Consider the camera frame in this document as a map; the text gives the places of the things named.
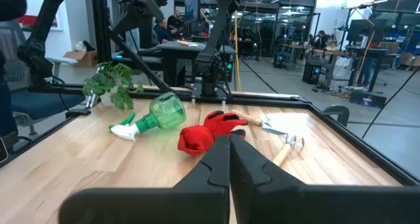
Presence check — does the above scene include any black desk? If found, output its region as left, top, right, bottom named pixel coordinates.
left=156, top=41, right=238, bottom=87

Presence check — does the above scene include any metal hand rake wooden handle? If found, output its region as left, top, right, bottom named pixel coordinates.
left=271, top=134, right=305, bottom=168

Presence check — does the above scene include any thin black cable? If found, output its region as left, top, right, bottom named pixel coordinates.
left=360, top=68, right=420, bottom=140

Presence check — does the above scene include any black monitor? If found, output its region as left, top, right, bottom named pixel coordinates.
left=346, top=18, right=388, bottom=44

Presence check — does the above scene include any wooden workbench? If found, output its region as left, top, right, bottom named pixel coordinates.
left=282, top=43, right=349, bottom=87

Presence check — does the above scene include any cardboard box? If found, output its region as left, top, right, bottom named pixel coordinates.
left=63, top=49, right=99, bottom=68

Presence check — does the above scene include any black clamp bracket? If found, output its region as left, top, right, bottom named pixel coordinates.
left=320, top=104, right=350, bottom=127

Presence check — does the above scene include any white metal bracket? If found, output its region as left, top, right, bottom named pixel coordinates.
left=85, top=94, right=99, bottom=109

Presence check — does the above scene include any yellow hanging cable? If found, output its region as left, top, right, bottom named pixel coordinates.
left=233, top=12, right=242, bottom=93

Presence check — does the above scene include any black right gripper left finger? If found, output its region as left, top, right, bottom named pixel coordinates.
left=58, top=134, right=231, bottom=224

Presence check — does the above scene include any red wall poster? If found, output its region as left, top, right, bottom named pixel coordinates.
left=18, top=15, right=60, bottom=31

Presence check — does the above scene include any metal trowel wooden handle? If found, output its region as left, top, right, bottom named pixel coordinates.
left=231, top=108, right=311, bottom=135

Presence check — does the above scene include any green spray bottle white nozzle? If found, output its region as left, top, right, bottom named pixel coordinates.
left=108, top=91, right=187, bottom=142

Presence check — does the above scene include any dark blue box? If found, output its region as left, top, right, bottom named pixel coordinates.
left=348, top=89, right=388, bottom=109

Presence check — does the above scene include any computer tower blue light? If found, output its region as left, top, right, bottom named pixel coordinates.
left=301, top=63, right=324, bottom=85
left=273, top=52, right=287, bottom=69

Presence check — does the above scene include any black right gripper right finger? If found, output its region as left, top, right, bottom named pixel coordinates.
left=229, top=133, right=420, bottom=224

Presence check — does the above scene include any red black gardening glove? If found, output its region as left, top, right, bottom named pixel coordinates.
left=177, top=110, right=249, bottom=156

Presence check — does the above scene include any green potted plant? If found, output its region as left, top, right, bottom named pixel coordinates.
left=81, top=61, right=144, bottom=112

